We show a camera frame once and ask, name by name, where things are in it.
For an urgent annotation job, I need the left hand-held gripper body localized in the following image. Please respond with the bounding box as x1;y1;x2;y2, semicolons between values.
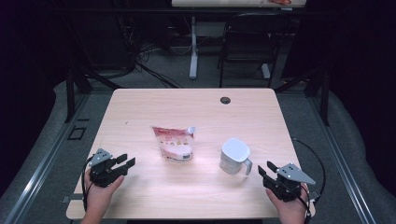
88;147;129;189

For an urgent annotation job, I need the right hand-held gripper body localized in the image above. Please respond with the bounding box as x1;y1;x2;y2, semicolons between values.
262;162;317;203

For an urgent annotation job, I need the translucent cup with handle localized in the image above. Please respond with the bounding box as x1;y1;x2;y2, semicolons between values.
219;148;253;176

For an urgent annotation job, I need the person's right hand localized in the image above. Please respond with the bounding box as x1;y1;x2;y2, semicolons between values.
265;184;311;218

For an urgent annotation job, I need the person's left hand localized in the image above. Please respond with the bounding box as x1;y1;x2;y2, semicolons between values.
83;169;125;214

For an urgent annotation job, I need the black square floor outlet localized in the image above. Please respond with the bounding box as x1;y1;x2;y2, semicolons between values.
67;125;88;141

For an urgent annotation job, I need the black metal stand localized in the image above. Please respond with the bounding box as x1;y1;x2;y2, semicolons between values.
64;66;124;124
274;66;331;127

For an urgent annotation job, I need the black folding chair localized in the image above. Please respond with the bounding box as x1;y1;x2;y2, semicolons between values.
217;12;293;89

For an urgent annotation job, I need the background wooden desk top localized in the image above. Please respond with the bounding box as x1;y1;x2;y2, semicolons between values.
171;0;307;8

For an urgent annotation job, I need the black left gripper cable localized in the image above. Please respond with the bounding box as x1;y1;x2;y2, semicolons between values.
80;156;95;213

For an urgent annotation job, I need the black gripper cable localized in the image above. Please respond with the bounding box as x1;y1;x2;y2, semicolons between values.
80;156;95;213
291;137;327;224

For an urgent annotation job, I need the grey cable clip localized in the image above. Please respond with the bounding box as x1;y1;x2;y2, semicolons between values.
308;189;321;204
61;193;85;203

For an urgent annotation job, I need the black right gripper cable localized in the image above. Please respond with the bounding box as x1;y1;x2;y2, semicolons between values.
291;137;327;224

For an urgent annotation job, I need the aluminium floor rail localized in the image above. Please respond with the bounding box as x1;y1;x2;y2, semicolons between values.
3;92;90;224
306;92;377;224

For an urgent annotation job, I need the bundle of black floor cables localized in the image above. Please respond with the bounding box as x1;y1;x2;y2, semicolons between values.
118;15;185;90

